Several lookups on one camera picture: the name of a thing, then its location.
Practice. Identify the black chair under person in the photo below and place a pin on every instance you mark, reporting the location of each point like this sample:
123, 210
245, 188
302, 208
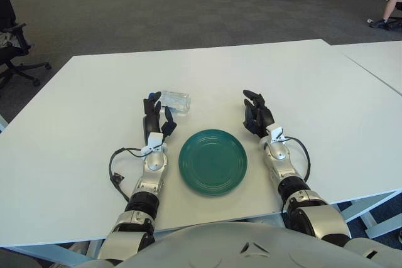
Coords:
395, 24

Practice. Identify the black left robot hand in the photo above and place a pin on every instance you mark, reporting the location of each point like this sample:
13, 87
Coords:
152, 123

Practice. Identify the clear glass cup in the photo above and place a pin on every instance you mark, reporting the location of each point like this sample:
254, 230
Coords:
179, 103

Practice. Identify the seated person in shorts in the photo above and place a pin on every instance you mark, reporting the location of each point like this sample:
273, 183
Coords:
392, 4

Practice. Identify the black office chair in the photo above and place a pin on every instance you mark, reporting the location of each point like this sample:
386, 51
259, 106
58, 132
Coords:
12, 53

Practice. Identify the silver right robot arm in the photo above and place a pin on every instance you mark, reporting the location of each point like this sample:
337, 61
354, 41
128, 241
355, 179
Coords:
314, 214

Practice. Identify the grey patterned cloth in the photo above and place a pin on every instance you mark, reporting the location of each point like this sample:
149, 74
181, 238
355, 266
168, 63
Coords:
3, 43

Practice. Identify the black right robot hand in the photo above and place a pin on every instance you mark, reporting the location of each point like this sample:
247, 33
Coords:
259, 117

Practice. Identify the grey robot torso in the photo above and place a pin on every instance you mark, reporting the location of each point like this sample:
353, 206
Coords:
220, 246

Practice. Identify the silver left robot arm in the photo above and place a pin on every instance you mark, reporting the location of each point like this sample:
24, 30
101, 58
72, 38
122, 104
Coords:
154, 164

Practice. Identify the green ceramic plate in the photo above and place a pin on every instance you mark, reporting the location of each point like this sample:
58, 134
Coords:
213, 162

